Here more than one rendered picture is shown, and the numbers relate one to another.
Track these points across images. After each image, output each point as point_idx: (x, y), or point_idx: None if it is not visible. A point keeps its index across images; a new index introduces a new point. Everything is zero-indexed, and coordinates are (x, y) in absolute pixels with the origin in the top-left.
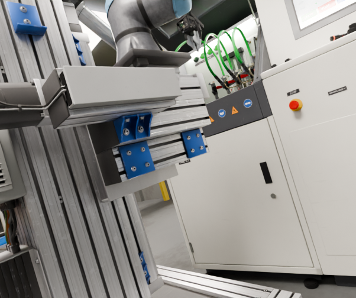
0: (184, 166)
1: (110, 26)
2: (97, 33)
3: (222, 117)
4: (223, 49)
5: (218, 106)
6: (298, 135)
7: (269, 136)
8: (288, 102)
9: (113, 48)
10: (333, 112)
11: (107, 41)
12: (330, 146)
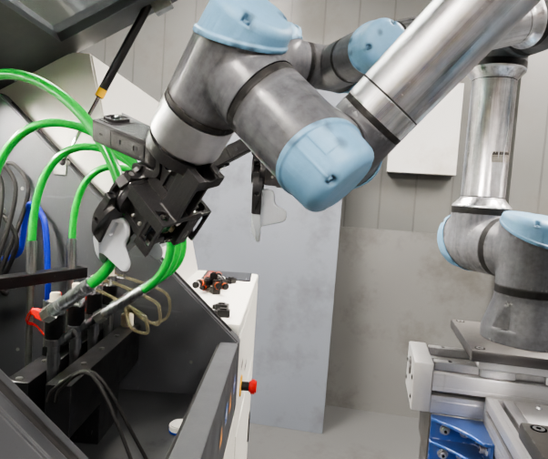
0: None
1: None
2: (503, 35)
3: (225, 426)
4: (0, 164)
5: (227, 393)
6: (237, 438)
7: (231, 453)
8: (239, 382)
9: (420, 111)
10: (242, 395)
11: (457, 84)
12: (238, 448)
